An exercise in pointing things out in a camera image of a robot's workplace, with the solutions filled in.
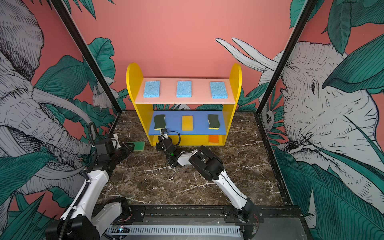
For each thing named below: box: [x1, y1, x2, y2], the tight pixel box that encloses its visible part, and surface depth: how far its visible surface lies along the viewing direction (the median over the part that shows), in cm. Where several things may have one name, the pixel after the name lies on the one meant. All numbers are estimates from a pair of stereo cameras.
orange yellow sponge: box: [208, 135, 219, 144], surface depth 103 cm
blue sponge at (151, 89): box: [143, 80, 161, 98], surface depth 75 cm
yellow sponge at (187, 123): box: [182, 115, 194, 131], surface depth 95 cm
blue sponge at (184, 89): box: [176, 80, 193, 98], surface depth 75 cm
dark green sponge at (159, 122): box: [154, 114, 166, 131], surface depth 95 cm
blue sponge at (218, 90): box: [210, 81, 228, 99], surface depth 75 cm
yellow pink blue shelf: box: [126, 62, 242, 147], surface depth 79 cm
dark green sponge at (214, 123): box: [208, 114, 220, 130], surface depth 96 cm
